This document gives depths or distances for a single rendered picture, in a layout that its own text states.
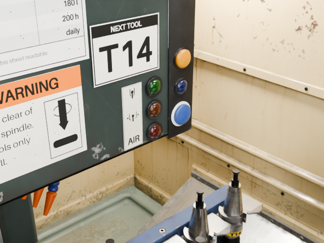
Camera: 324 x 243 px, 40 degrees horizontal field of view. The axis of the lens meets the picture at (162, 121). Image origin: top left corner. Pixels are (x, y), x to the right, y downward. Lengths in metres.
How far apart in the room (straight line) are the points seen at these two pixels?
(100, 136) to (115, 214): 1.53
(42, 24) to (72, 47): 0.04
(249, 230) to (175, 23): 1.14
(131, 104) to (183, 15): 0.13
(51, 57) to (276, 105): 1.03
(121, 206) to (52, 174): 1.59
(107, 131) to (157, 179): 1.48
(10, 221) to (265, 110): 0.85
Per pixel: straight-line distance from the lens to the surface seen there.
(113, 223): 2.01
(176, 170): 1.89
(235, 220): 1.00
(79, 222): 2.01
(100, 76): 0.51
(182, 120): 0.61
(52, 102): 0.49
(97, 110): 0.52
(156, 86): 0.56
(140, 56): 0.54
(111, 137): 0.55
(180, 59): 0.58
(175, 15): 0.56
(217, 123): 1.61
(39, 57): 0.46
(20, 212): 1.41
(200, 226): 0.93
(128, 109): 0.55
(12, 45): 0.45
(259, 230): 1.60
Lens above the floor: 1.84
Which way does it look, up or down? 26 degrees down
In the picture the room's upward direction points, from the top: straight up
